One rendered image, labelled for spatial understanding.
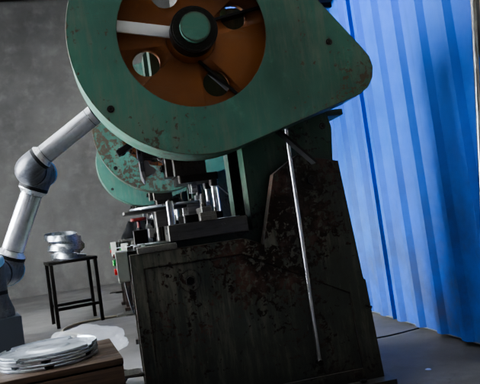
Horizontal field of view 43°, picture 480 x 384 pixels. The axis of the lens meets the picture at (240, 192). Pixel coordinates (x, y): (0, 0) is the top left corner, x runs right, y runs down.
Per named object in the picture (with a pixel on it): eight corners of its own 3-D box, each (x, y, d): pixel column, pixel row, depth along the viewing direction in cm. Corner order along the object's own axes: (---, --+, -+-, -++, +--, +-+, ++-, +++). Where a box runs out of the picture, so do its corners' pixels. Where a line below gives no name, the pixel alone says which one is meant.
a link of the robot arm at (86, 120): (-2, 166, 227) (100, 84, 226) (11, 168, 238) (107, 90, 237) (17, 190, 226) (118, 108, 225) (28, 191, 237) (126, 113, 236)
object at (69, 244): (56, 329, 494) (44, 232, 497) (50, 323, 535) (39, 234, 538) (105, 319, 510) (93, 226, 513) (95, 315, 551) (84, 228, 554)
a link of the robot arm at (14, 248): (-23, 283, 237) (21, 151, 238) (-5, 279, 252) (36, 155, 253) (5, 293, 236) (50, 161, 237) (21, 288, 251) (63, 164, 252)
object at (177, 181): (179, 190, 234) (177, 176, 235) (174, 193, 254) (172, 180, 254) (219, 184, 238) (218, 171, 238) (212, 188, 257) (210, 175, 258)
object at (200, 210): (200, 221, 220) (196, 193, 220) (195, 222, 236) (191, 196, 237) (217, 219, 221) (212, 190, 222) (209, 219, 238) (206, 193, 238)
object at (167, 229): (169, 241, 220) (167, 225, 220) (160, 241, 264) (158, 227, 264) (249, 230, 226) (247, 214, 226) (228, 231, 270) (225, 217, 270)
